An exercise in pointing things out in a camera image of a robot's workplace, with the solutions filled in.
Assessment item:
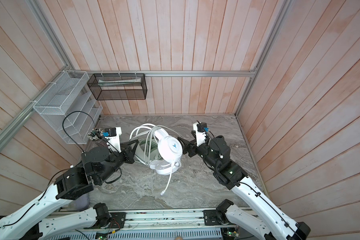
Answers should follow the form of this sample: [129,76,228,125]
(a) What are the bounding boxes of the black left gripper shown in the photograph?
[96,139,140,183]

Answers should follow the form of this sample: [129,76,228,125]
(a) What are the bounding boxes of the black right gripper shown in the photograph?
[180,130,222,172]

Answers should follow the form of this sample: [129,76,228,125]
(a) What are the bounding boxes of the white headphones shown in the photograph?
[129,123,184,176]

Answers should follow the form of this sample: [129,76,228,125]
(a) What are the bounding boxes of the mint green headphones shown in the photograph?
[135,140,151,165]

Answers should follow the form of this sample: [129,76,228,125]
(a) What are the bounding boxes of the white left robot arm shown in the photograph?
[0,140,139,240]

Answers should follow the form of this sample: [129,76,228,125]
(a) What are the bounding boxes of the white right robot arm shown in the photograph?
[178,136,311,240]

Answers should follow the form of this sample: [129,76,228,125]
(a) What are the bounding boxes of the clear cup of pencils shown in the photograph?
[87,128,104,142]

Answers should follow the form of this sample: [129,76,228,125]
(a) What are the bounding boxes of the lavender glasses case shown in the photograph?
[74,194,90,212]

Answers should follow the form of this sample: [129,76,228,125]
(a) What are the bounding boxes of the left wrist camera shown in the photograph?
[103,127,122,153]

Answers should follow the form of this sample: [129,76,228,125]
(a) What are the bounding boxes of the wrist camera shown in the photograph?
[103,127,122,153]
[193,122,209,147]

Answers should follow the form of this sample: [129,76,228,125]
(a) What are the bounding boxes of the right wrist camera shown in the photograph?
[193,122,209,147]

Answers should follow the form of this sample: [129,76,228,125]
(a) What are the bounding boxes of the black wire mesh basket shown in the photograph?
[87,73,148,101]

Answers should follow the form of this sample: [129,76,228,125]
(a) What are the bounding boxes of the white wire mesh shelf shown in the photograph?
[34,71,103,145]

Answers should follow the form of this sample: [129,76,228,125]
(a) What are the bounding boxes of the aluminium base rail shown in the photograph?
[35,206,292,240]

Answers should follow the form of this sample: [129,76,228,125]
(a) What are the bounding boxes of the aluminium wall rail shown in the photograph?
[69,70,257,77]
[0,66,72,152]

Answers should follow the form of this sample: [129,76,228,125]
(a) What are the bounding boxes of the aluminium left wall rail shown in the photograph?
[0,66,72,152]

